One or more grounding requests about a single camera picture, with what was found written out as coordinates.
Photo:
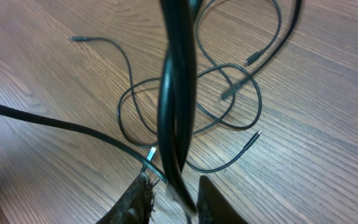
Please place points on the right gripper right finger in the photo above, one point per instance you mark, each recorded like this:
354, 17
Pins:
213, 208

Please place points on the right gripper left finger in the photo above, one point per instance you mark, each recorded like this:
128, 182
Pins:
136, 204

